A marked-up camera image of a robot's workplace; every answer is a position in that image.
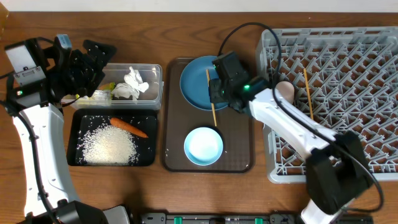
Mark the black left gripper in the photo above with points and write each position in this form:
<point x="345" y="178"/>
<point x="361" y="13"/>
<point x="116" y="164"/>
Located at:
<point x="92" y="72"/>

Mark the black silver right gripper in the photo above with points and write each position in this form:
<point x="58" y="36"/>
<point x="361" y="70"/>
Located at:
<point x="214" y="84"/>

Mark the wooden chopstick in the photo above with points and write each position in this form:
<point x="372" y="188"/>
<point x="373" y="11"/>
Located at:
<point x="212" y="105"/>
<point x="308" y="93"/>

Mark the dark blue plate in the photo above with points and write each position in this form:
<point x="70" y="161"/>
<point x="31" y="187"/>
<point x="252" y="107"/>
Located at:
<point x="194" y="83"/>

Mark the white paper napkin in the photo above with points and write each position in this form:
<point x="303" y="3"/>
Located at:
<point x="124" y="90"/>

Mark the pink plastic cup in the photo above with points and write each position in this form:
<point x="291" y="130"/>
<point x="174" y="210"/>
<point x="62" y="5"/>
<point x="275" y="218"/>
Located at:
<point x="286" y="89"/>

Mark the light blue bowl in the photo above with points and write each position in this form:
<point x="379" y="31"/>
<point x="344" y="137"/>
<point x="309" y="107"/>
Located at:
<point x="203" y="146"/>

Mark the orange carrot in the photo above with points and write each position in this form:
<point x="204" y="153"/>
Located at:
<point x="127" y="127"/>

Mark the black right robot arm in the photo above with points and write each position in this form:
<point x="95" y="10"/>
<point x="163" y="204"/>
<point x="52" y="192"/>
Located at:
<point x="336" y="169"/>

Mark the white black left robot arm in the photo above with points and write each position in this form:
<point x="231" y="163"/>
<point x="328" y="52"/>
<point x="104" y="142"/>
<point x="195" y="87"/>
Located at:
<point x="51" y="196"/>

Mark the clear plastic waste bin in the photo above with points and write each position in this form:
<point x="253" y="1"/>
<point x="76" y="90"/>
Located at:
<point x="115" y="72"/>

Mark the grey plastic dishwasher rack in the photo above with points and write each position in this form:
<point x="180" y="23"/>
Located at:
<point x="352" y="76"/>

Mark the yellow green snack wrapper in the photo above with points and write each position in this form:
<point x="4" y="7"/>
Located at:
<point x="103" y="93"/>

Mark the dark brown serving tray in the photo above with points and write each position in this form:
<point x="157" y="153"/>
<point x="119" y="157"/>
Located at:
<point x="181" y="118"/>

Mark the black rectangular tray bin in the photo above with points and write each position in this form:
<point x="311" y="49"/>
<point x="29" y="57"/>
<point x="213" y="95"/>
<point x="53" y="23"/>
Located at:
<point x="89" y="119"/>

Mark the spilled white rice pile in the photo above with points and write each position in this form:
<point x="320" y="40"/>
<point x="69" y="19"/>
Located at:
<point x="108" y="145"/>

